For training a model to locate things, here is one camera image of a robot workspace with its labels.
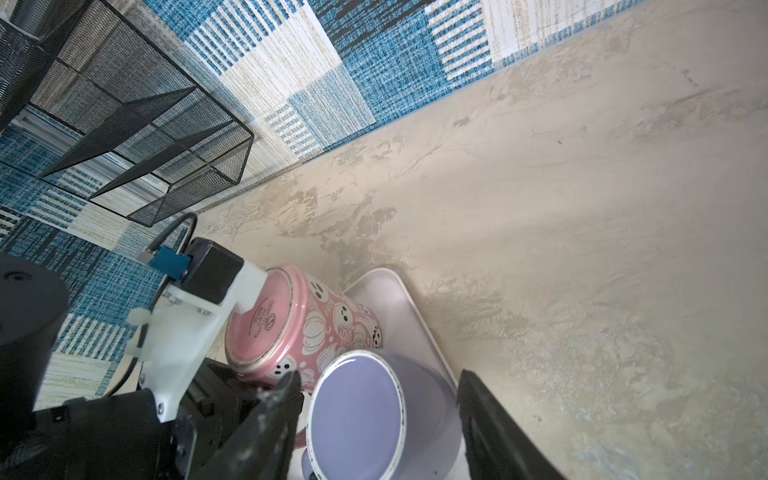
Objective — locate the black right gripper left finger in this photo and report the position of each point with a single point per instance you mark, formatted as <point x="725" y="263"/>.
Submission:
<point x="262" y="446"/>

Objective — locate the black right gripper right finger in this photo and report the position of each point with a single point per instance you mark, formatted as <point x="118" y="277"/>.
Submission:
<point x="496" y="447"/>

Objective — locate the pink patterned mug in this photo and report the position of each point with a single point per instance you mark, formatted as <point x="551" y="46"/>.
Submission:
<point x="298" y="324"/>

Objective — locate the white plastic tray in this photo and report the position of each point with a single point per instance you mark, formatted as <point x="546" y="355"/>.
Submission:
<point x="405" y="333"/>

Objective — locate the black wire mesh shelf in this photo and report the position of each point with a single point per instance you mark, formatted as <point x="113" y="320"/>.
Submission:
<point x="135" y="133"/>

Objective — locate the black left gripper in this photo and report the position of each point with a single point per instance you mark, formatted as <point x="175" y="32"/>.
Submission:
<point x="120" y="437"/>

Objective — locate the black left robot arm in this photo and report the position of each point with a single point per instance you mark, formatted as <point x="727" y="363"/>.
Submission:
<point x="34" y="303"/>

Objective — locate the purple mug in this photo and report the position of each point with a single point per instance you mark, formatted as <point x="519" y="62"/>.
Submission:
<point x="379" y="415"/>

